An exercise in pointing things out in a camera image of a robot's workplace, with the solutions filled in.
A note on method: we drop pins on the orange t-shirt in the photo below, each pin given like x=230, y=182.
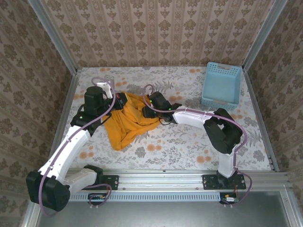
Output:
x=123, y=127

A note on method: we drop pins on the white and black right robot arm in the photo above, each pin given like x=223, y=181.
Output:
x=189, y=118

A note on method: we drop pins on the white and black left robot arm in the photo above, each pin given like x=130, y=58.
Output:
x=73, y=146

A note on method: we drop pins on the floral table cover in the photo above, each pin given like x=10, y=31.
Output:
x=180, y=146

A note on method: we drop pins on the light blue plastic basket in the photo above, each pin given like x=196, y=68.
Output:
x=222, y=85

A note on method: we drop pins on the small circuit board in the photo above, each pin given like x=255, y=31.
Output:
x=97, y=197
x=229, y=198

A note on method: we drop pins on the aluminium frame post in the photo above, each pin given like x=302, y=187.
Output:
x=262, y=35
x=54, y=40

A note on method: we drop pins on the aluminium mounting rail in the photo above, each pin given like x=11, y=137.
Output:
x=161, y=179

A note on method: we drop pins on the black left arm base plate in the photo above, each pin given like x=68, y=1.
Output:
x=113, y=182

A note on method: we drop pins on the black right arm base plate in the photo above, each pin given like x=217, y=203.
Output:
x=209, y=182

